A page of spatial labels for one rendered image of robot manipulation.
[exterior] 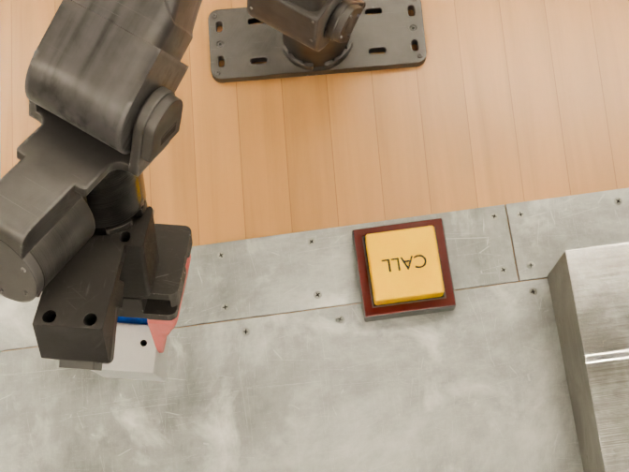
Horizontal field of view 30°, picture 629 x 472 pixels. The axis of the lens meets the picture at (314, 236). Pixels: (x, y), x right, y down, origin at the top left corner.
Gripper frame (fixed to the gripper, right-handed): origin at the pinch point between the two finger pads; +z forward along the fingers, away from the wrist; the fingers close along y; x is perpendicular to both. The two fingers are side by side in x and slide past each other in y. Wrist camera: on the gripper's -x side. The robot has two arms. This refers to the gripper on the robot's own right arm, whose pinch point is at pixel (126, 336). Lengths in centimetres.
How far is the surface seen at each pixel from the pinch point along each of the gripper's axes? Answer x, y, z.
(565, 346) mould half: 9.5, 34.7, 9.4
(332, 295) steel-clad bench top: 13.7, 14.7, 9.7
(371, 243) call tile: 15.4, 17.7, 4.6
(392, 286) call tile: 12.3, 19.8, 6.3
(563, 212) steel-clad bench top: 21.7, 34.7, 5.4
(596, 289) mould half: 9.5, 36.0, 1.8
